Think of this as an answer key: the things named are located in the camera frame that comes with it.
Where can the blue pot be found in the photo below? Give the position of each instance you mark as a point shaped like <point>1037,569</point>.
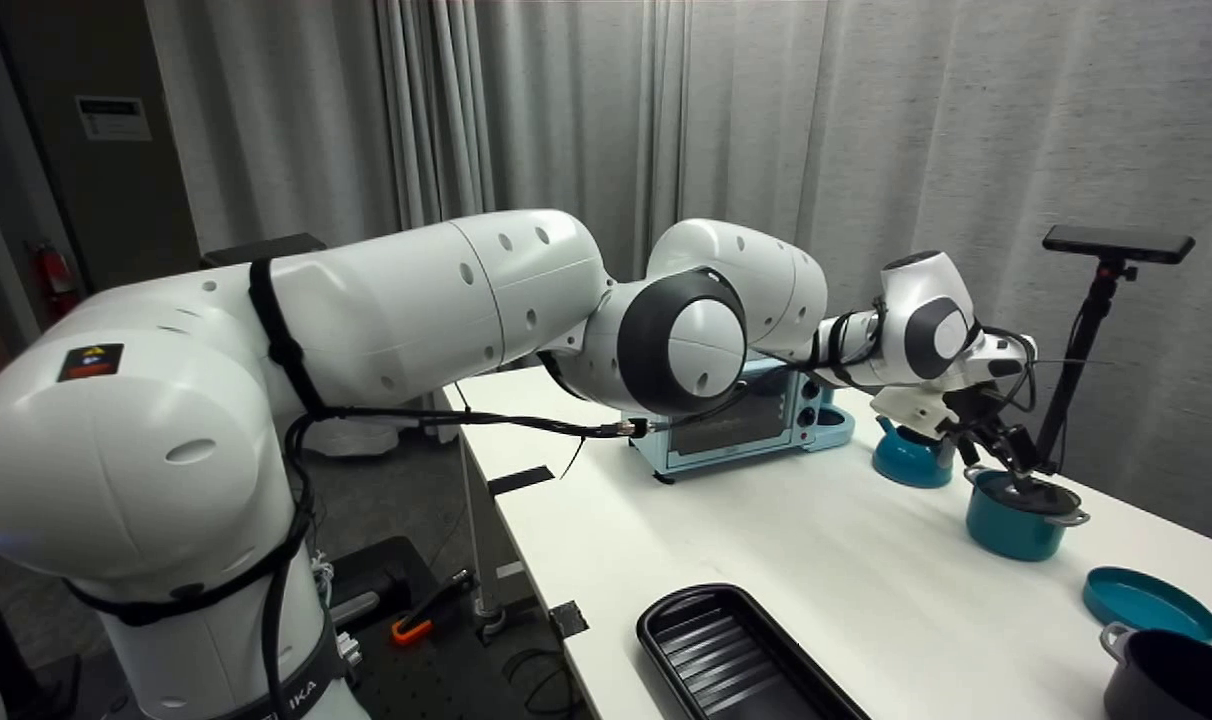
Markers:
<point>1008,534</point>

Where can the black camera on stand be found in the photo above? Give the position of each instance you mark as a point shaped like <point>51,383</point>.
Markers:
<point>1119,243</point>

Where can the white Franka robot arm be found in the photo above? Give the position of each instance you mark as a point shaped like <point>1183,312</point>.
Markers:
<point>406,292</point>

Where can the blue round plate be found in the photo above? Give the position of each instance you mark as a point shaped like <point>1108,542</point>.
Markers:
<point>1145,601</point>

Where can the black grill tray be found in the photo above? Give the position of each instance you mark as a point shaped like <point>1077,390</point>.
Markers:
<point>729,663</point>

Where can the blue toy kettle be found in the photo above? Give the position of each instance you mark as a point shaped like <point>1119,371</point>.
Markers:
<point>910,460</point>

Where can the black tape strip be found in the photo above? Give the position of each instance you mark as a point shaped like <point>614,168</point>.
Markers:
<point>521,479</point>
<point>567,620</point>

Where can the black pot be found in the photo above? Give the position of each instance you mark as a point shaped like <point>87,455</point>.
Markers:
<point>1169,683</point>

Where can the light blue toaster oven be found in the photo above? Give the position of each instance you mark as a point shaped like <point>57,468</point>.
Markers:
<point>767,415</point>

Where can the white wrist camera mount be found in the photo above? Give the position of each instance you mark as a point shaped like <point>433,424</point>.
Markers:
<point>917,415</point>

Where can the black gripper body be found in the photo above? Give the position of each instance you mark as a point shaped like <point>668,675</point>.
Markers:
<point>978,406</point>

